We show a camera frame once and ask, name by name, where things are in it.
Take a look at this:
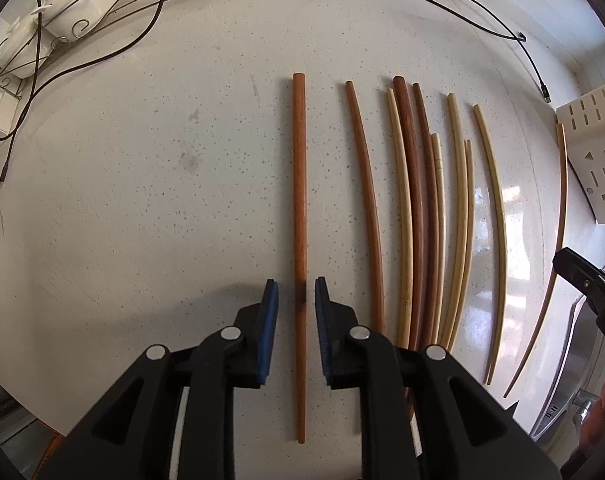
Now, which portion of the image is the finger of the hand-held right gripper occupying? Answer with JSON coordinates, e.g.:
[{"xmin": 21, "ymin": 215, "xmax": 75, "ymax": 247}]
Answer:
[{"xmin": 553, "ymin": 247, "xmax": 605, "ymax": 311}]

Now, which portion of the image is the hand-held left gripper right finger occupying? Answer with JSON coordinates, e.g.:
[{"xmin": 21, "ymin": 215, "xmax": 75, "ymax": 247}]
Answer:
[{"xmin": 315, "ymin": 276, "xmax": 565, "ymax": 480}]

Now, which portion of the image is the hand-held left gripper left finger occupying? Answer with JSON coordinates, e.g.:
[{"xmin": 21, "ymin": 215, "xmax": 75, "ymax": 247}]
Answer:
[{"xmin": 32, "ymin": 279, "xmax": 280, "ymax": 480}]

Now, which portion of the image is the cream perforated utensil holder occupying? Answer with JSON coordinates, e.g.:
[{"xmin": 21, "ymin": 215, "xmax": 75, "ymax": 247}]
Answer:
[{"xmin": 555, "ymin": 77, "xmax": 605, "ymax": 226}]

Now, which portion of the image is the pale wooden chopstick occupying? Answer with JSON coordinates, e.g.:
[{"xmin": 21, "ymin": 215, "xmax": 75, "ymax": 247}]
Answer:
[
  {"xmin": 445, "ymin": 139, "xmax": 476, "ymax": 353},
  {"xmin": 473, "ymin": 104, "xmax": 508, "ymax": 386},
  {"xmin": 386, "ymin": 88, "xmax": 414, "ymax": 351}
]

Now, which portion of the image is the reddish brown wooden chopstick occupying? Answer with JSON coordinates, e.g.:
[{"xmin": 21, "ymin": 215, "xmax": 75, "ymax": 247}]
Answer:
[{"xmin": 292, "ymin": 73, "xmax": 308, "ymax": 445}]

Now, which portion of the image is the pale chopstick with ring grooves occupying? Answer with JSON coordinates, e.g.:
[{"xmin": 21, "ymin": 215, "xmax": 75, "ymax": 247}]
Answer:
[{"xmin": 431, "ymin": 133, "xmax": 446, "ymax": 346}]

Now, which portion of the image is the person's right hand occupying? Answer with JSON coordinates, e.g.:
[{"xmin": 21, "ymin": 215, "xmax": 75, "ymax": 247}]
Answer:
[{"xmin": 579, "ymin": 360, "xmax": 605, "ymax": 456}]

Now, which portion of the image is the thin brown chopstick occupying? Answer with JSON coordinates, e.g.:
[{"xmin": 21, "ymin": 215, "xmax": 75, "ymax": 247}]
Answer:
[{"xmin": 503, "ymin": 123, "xmax": 568, "ymax": 399}]

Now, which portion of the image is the stainless steel sink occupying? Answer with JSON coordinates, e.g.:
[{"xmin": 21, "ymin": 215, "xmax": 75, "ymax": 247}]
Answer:
[{"xmin": 529, "ymin": 255, "xmax": 605, "ymax": 461}]

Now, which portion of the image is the chrome sink fitting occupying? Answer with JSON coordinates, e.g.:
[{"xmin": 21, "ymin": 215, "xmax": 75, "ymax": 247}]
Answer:
[{"xmin": 571, "ymin": 389, "xmax": 596, "ymax": 415}]

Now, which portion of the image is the thick pale bamboo chopstick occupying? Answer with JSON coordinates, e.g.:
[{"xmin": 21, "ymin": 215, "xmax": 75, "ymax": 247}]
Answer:
[{"xmin": 438, "ymin": 93, "xmax": 469, "ymax": 353}]

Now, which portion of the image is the thick dark brown chopstick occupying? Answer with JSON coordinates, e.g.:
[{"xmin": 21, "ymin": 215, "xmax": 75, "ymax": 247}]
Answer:
[{"xmin": 393, "ymin": 75, "xmax": 425, "ymax": 356}]

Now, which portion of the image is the white power adapter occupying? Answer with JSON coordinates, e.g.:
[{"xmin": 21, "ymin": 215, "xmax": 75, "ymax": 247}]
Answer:
[{"xmin": 0, "ymin": 87, "xmax": 26, "ymax": 131}]

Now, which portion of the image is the black cable with metal plug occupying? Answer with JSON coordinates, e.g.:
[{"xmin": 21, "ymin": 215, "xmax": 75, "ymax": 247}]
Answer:
[{"xmin": 302, "ymin": 0, "xmax": 553, "ymax": 106}]

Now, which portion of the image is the thin black cable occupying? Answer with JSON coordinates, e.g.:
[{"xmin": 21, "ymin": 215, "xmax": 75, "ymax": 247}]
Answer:
[{"xmin": 292, "ymin": 0, "xmax": 528, "ymax": 41}]

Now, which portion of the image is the dark cable with small plug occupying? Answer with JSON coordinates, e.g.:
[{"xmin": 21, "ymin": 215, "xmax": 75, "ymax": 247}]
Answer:
[{"xmin": 0, "ymin": 0, "xmax": 170, "ymax": 191}]

